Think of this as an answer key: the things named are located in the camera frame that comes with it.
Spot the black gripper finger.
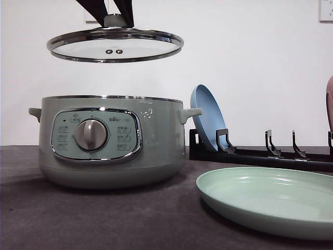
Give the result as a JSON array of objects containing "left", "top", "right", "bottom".
[
  {"left": 76, "top": 0, "right": 108, "bottom": 27},
  {"left": 113, "top": 0, "right": 134, "bottom": 28}
]

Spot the glass pot lid green knob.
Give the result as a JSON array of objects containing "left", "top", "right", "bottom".
[{"left": 46, "top": 15, "right": 184, "bottom": 63}]

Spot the green plate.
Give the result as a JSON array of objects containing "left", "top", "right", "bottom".
[{"left": 196, "top": 167, "right": 333, "bottom": 241}]

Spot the green electric steamer pot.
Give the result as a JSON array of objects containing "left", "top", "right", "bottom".
[{"left": 29, "top": 95, "right": 202, "bottom": 190}]

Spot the blue plate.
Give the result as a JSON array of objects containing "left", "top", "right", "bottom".
[{"left": 190, "top": 84, "right": 227, "bottom": 151}]

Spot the black plate rack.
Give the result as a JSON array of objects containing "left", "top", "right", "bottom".
[{"left": 189, "top": 129, "right": 333, "bottom": 171}]

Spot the pink plate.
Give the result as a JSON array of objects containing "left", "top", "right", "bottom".
[{"left": 326, "top": 75, "right": 333, "bottom": 132}]

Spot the white wall socket left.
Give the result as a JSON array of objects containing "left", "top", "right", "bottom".
[{"left": 83, "top": 10, "right": 99, "bottom": 24}]

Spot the white wall socket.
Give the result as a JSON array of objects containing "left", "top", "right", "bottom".
[
  {"left": 319, "top": 0, "right": 333, "bottom": 24},
  {"left": 83, "top": 10, "right": 99, "bottom": 24}
]

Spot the white wall socket right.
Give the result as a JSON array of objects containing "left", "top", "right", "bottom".
[{"left": 319, "top": 0, "right": 333, "bottom": 24}]

